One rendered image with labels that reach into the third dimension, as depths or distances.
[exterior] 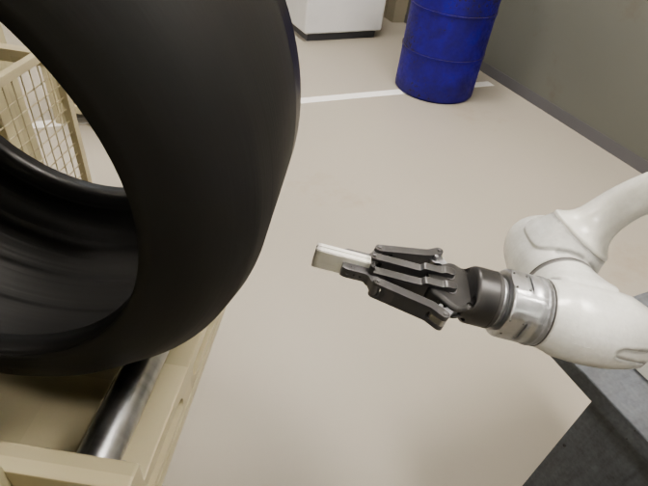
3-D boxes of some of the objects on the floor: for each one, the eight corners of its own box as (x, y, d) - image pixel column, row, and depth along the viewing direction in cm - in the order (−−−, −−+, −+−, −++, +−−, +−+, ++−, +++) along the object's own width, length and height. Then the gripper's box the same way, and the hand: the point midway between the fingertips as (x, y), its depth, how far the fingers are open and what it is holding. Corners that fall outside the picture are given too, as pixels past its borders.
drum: (444, 70, 401) (477, -57, 343) (488, 101, 361) (534, -36, 303) (380, 74, 381) (404, -60, 323) (418, 108, 340) (454, -39, 282)
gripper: (499, 247, 66) (327, 201, 64) (517, 320, 56) (313, 268, 54) (475, 284, 70) (314, 243, 69) (488, 359, 60) (300, 311, 59)
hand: (340, 260), depth 62 cm, fingers closed
